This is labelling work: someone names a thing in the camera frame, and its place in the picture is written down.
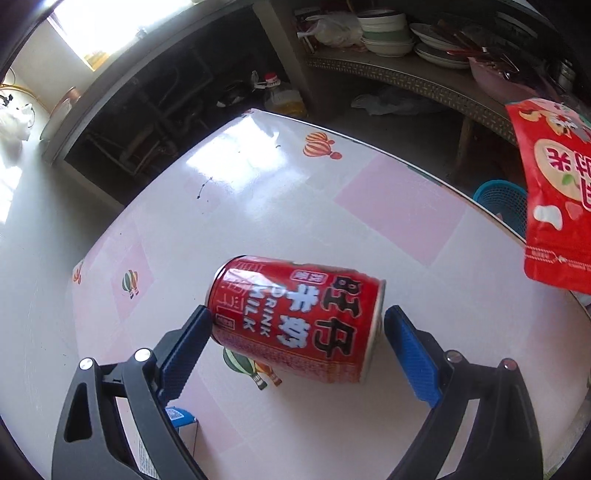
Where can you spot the white blue ointment box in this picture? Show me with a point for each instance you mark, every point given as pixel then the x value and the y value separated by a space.
pixel 182 417

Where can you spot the grey plastic bag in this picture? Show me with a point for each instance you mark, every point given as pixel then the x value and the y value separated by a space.
pixel 392 101

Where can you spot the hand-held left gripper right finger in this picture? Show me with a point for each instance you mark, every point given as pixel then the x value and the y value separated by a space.
pixel 411 355

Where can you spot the oil bottle with red cap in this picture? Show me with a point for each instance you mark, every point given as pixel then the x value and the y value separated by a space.
pixel 281 99

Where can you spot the grey drain pipes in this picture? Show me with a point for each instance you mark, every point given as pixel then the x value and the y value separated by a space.
pixel 180 115

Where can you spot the stack of plates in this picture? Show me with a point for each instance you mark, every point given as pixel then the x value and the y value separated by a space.
pixel 438 48

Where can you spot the white plastic bag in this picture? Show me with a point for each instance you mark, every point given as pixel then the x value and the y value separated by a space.
pixel 334 30

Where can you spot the patterned shelf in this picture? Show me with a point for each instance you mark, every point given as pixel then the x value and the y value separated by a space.
pixel 415 74

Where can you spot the red snack bag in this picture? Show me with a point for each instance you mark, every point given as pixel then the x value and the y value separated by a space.
pixel 558 184

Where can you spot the yellow box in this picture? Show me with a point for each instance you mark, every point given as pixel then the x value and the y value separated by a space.
pixel 97 57

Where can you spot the blue plastic basket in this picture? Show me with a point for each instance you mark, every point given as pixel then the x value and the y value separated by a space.
pixel 503 203

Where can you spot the concrete kitchen counter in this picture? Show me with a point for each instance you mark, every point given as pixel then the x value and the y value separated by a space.
pixel 138 60

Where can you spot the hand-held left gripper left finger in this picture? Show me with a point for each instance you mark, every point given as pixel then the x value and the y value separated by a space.
pixel 184 350

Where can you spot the pink basin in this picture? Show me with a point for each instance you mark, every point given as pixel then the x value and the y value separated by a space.
pixel 491 76

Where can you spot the red drink can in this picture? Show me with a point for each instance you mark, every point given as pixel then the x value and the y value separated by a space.
pixel 295 323

